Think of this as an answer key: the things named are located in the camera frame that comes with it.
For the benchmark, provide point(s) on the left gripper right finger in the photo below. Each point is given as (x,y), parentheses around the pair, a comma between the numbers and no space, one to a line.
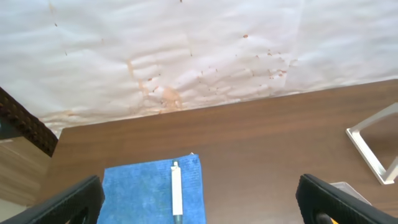
(335,205)

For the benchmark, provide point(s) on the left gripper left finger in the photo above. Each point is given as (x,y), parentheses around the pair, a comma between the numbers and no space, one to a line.
(62,199)

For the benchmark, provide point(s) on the white and blue stand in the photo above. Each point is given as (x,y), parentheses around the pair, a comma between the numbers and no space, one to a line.
(367,152)

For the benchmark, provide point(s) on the blue cloth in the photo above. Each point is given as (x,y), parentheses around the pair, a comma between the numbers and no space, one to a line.
(140,193)

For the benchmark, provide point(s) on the white pipette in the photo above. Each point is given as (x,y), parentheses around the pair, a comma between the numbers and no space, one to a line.
(177,193)

